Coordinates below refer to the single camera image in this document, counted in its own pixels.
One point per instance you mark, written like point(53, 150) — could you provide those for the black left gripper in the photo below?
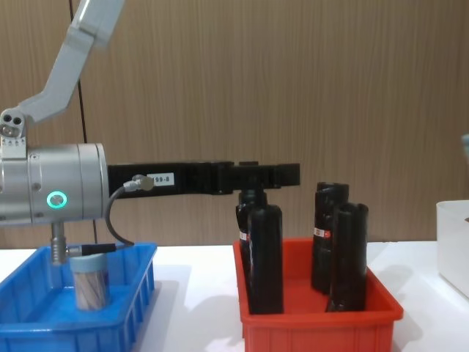
point(190, 179)

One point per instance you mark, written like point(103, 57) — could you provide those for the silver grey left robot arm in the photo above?
point(66, 176)

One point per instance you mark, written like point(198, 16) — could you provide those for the red plastic bin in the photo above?
point(315, 330)

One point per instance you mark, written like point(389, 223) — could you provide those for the blue plastic bin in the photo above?
point(132, 293)

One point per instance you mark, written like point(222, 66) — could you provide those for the clear jar with blue lid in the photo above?
point(91, 286)

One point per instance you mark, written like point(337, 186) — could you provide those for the white plastic box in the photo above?
point(452, 242)

